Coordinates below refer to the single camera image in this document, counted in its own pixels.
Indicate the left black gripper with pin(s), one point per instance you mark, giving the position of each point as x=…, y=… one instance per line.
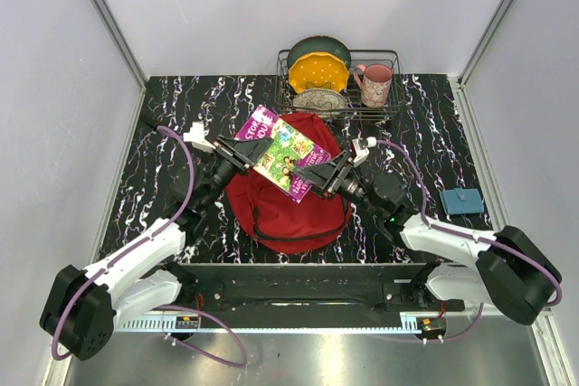
x=241, y=154

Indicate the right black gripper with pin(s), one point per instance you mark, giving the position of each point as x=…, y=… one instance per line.
x=330, y=175

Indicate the purple treehouse paperback book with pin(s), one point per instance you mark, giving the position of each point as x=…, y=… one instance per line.
x=289, y=149

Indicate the red student backpack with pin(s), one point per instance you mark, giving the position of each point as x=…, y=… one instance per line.
x=265, y=212

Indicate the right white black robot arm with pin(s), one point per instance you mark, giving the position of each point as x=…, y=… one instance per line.
x=504, y=269

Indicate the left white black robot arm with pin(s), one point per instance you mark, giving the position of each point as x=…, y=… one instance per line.
x=87, y=305

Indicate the grey patterned small plate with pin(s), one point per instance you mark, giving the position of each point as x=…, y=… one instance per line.
x=325, y=102

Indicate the yellow dotted plate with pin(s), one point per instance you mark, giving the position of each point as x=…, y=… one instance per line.
x=318, y=70

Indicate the pink patterned mug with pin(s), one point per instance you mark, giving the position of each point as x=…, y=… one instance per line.
x=374, y=82

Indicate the dark green plate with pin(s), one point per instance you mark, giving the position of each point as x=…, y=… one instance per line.
x=319, y=43

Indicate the blue card wallet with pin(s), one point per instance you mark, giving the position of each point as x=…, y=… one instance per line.
x=459, y=201

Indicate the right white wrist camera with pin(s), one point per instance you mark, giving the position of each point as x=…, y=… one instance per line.
x=360, y=149

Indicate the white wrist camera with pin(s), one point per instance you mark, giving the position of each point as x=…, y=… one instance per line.
x=360, y=149
x=195, y=137

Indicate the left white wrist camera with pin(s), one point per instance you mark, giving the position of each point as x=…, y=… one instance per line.
x=195, y=137

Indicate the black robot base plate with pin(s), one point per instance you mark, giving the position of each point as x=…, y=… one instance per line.
x=387, y=287

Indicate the aluminium frame rail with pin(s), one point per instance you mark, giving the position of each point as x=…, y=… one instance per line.
x=120, y=41

